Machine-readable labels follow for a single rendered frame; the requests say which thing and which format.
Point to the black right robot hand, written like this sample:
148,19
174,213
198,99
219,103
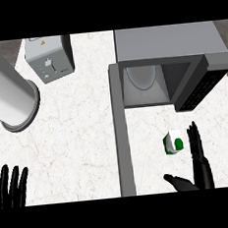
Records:
199,163

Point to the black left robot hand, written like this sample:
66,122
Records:
14,191

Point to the white and green milk carton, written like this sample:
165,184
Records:
173,142

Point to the grey microwave door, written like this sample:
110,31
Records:
121,131

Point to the grey microwave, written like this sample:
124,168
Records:
177,67

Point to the white paper towel roll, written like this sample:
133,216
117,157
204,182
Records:
7,93

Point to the silver toaster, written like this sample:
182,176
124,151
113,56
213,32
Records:
50,59

